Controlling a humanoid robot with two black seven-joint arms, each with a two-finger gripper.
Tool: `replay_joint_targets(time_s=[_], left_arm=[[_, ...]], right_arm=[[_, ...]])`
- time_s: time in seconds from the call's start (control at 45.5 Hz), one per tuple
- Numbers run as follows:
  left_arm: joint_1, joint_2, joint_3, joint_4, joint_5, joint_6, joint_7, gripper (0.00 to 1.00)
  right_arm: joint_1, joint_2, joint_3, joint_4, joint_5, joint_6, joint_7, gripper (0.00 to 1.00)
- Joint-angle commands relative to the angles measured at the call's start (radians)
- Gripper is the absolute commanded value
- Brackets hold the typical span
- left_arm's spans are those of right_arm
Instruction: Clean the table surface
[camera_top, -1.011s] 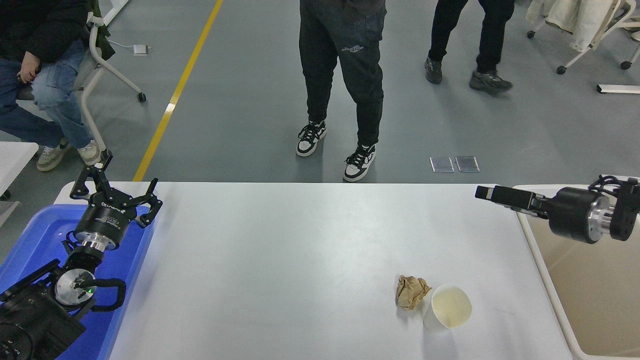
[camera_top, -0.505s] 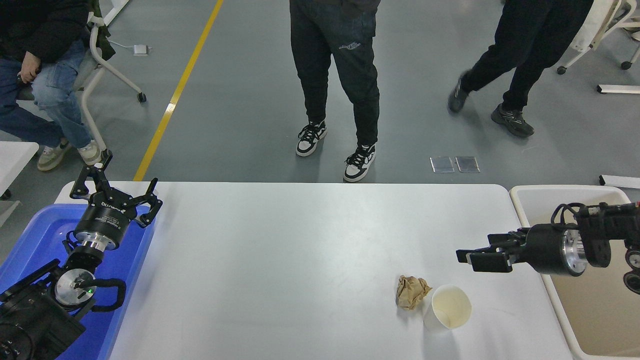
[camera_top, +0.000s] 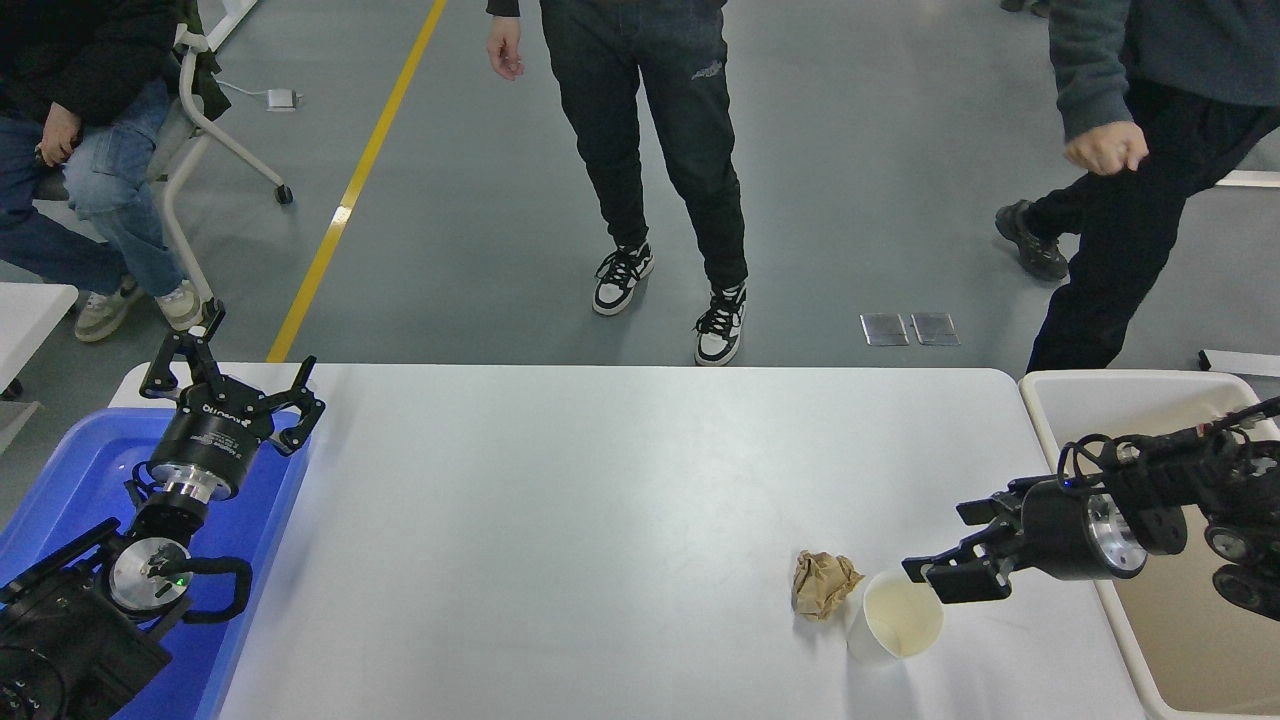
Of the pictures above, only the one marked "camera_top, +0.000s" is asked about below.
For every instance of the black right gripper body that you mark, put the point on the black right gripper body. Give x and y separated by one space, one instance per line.
1060 530

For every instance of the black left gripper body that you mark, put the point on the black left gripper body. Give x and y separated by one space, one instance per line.
215 433

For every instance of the white paper cup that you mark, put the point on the white paper cup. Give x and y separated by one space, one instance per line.
900 615

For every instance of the tan paper ball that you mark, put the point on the tan paper ball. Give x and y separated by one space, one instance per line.
822 585

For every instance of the seated person's hand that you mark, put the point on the seated person's hand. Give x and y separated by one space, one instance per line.
60 133

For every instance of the person's hand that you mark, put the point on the person's hand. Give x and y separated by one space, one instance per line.
1105 148
505 50

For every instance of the blue plastic tray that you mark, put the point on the blue plastic tray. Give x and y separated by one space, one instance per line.
70 470

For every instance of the small white table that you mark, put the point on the small white table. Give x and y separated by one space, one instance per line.
30 320

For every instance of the large pale plastic bin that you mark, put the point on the large pale plastic bin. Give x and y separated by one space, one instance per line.
1180 660

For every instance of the seated person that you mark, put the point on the seated person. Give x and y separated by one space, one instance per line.
110 180

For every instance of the silver floor plate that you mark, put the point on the silver floor plate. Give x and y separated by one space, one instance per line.
934 328
884 329

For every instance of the white rolling chair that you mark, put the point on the white rolling chair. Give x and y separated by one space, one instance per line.
175 140

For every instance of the white floor bar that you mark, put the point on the white floor bar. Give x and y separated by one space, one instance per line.
1250 179
1240 362

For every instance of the white power adapter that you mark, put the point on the white power adapter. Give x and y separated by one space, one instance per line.
281 99

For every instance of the dark green jacket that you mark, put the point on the dark green jacket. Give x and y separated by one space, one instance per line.
208 75

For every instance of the white table leg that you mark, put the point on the white table leg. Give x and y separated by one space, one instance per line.
228 25

